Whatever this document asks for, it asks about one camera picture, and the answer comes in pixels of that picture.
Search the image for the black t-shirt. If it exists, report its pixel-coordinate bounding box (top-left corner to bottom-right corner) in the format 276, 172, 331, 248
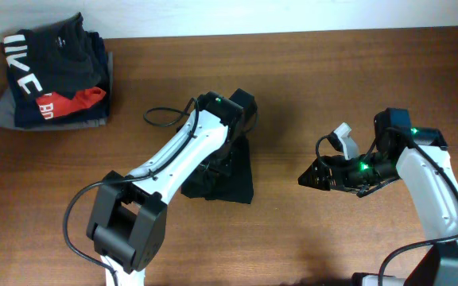
180, 136, 254, 204

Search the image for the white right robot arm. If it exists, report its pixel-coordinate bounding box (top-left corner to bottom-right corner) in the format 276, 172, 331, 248
298, 124, 458, 285

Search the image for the red folded shirt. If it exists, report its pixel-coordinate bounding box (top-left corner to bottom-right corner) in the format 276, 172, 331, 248
35, 87, 107, 120

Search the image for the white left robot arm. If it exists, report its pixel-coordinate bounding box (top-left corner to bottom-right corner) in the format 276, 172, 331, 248
87, 89, 258, 285

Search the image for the navy shirt with white letters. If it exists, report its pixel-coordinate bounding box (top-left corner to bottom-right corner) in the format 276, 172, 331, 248
2, 29, 111, 129

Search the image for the white back board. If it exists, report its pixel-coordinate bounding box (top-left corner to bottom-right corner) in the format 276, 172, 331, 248
0, 0, 458, 41

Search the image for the grey folded shirt at bottom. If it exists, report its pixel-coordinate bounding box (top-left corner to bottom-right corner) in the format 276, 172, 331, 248
0, 52, 113, 131

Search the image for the black folded shirt on top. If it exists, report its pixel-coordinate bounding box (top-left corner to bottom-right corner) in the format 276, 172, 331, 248
20, 13, 107, 95

